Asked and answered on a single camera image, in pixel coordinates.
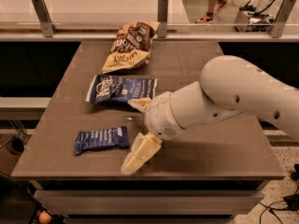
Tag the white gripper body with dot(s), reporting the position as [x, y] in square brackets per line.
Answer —
[161, 116]

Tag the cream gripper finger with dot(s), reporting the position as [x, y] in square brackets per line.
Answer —
[139, 104]
[143, 149]

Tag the blue rxbar blueberry wrapper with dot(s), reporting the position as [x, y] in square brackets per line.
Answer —
[101, 140]

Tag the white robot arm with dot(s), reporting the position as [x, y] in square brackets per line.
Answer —
[229, 87]

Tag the blue kettle chip bag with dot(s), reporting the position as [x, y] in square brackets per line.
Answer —
[105, 89]

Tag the brown chip bag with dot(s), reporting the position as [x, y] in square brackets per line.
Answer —
[131, 47]

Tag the orange ball on floor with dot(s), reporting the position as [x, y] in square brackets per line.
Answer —
[44, 218]

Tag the dark round bin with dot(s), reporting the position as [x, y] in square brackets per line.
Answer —
[15, 146]

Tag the person's legs in background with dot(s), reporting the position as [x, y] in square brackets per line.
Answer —
[212, 5]

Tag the middle metal rail bracket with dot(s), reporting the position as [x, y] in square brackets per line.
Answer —
[162, 18]

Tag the metal rail bracket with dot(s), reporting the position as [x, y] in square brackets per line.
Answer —
[162, 18]
[282, 16]
[47, 27]

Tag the left metal rail bracket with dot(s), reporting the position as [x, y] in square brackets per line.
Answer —
[47, 27]

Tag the background robot base with cables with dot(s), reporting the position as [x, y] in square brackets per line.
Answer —
[253, 19]

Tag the right metal rail bracket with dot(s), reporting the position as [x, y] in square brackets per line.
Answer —
[282, 16]

